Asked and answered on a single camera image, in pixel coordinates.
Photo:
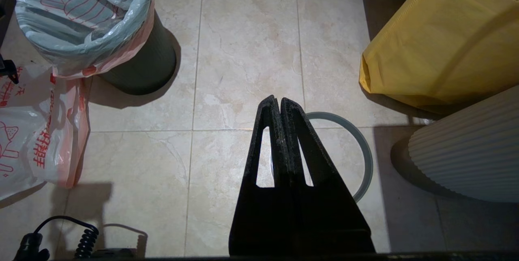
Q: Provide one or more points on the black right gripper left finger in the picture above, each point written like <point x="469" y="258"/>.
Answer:
<point x="243" y="220"/>

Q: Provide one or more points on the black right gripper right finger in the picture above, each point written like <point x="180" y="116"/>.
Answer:
<point x="332" y="220"/>

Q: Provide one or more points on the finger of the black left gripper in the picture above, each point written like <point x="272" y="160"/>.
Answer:
<point x="8" y="67"/>

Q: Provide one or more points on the white garbage bag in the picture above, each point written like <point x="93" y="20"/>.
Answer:
<point x="81" y="18"/>

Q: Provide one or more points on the empty white red-printed plastic bag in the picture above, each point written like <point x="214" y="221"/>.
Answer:
<point x="32" y="159"/>

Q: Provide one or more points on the black round trash bin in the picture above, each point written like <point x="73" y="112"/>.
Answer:
<point x="142" y="66"/>

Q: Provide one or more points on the yellow fabric bag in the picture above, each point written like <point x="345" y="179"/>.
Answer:
<point x="438" y="42"/>

